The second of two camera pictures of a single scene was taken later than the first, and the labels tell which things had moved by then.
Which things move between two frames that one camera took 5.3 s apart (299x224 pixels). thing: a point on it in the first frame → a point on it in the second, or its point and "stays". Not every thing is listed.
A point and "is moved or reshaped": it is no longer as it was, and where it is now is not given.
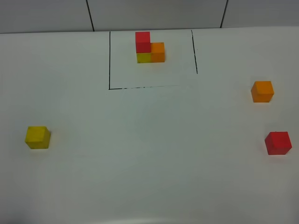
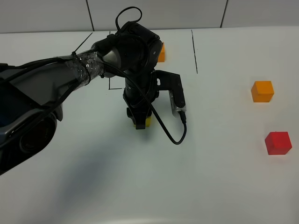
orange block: x=262 y=91 stays
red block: x=278 y=143 stays
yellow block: x=38 y=137 is moved or reshaped
